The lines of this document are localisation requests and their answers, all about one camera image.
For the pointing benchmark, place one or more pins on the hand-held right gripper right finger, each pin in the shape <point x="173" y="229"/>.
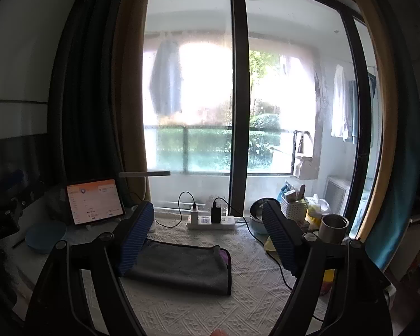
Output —
<point x="281" y="239"/>

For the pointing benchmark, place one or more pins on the tablet with lit screen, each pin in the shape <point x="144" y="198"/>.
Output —
<point x="93" y="201"/>

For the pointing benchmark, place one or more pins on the hanging white shirt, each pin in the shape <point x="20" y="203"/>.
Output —
<point x="340" y="101"/>

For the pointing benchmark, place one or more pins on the metal bowl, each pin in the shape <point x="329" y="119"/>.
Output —
<point x="258" y="213"/>

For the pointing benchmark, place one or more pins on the white perforated basket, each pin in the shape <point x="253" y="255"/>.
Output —
<point x="294" y="208"/>

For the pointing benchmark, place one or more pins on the white charger plug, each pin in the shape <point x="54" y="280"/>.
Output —
<point x="194" y="214"/>

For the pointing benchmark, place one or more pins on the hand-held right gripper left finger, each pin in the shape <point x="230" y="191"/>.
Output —
<point x="137" y="238"/>

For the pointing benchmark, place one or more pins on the black charger plug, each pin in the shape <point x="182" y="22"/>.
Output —
<point x="216" y="213"/>

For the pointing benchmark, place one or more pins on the yellow plastic bag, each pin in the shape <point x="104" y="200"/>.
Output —
<point x="316" y="210"/>

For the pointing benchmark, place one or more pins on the blue round plate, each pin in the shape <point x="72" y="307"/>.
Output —
<point x="45" y="236"/>

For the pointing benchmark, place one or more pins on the white desk lamp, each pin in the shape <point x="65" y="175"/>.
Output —
<point x="145" y="178"/>

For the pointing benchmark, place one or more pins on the grey towel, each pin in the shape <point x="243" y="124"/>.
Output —
<point x="182" y="264"/>

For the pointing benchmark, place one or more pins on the hanging grey shirt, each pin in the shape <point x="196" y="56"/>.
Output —
<point x="166" y="77"/>

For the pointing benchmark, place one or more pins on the dark green curtain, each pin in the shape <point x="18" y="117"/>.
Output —
<point x="91" y="87"/>

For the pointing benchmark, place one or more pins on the white power strip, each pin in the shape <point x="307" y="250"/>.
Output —
<point x="210" y="222"/>

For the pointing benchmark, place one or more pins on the teal curtain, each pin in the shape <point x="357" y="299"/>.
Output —
<point x="393" y="182"/>

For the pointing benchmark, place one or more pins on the steel cup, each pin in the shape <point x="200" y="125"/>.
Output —
<point x="332" y="228"/>

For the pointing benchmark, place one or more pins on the white textured table cloth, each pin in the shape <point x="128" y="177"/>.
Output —
<point x="196" y="308"/>

